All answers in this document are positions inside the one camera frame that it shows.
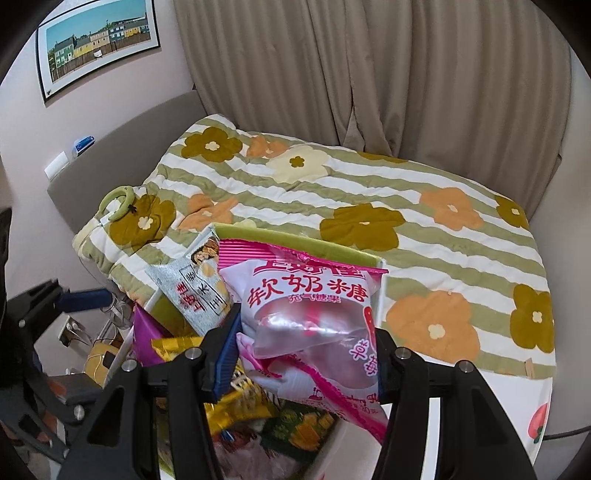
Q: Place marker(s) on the blue white small item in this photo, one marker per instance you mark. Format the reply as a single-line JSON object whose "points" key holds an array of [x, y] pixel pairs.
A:
{"points": [[83, 144]]}

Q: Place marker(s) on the wall socket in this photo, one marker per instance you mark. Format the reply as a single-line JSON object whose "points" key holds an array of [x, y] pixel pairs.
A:
{"points": [[71, 332]]}

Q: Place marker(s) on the silver cartoon snack packet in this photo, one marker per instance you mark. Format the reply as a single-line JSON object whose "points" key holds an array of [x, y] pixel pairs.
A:
{"points": [[203, 286]]}

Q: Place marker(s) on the grey headboard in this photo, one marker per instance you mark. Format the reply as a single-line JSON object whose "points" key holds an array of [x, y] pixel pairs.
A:
{"points": [[115, 134]]}

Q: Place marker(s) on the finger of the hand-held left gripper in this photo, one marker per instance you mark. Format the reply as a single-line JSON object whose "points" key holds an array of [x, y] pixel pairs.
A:
{"points": [[87, 297], [55, 392]]}

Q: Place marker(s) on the beige curtain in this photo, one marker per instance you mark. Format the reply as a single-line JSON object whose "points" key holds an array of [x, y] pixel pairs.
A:
{"points": [[369, 69]]}

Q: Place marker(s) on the green yellow snack packet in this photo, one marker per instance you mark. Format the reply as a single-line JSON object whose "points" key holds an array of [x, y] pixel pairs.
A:
{"points": [[304, 424]]}

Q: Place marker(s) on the green cardboard box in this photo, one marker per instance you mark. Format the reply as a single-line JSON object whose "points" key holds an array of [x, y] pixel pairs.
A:
{"points": [[332, 247]]}

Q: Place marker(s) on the orange yellow snack packet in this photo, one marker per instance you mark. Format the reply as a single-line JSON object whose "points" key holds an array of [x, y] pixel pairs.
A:
{"points": [[240, 401]]}

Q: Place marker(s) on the wall poster of houses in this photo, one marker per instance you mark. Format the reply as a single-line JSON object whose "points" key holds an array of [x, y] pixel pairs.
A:
{"points": [[97, 41]]}

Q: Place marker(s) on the purple snack packet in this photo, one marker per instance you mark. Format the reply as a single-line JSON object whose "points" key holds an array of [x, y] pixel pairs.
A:
{"points": [[145, 341]]}

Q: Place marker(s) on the large pink candy bag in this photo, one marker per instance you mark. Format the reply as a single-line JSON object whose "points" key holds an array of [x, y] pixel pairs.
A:
{"points": [[304, 300]]}

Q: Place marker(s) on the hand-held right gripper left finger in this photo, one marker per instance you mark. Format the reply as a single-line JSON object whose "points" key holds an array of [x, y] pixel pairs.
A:
{"points": [[226, 355]]}

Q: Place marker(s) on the floral striped blanket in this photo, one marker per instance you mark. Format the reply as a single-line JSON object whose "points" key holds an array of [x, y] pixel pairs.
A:
{"points": [[369, 207]]}

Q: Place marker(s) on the white fruit print sheet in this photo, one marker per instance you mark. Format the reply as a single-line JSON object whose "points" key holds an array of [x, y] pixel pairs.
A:
{"points": [[503, 401]]}

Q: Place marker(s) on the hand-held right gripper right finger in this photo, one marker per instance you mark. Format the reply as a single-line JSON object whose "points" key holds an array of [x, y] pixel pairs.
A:
{"points": [[385, 369]]}

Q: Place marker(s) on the white wall switch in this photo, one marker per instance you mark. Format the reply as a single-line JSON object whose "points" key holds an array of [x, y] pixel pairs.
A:
{"points": [[57, 165]]}

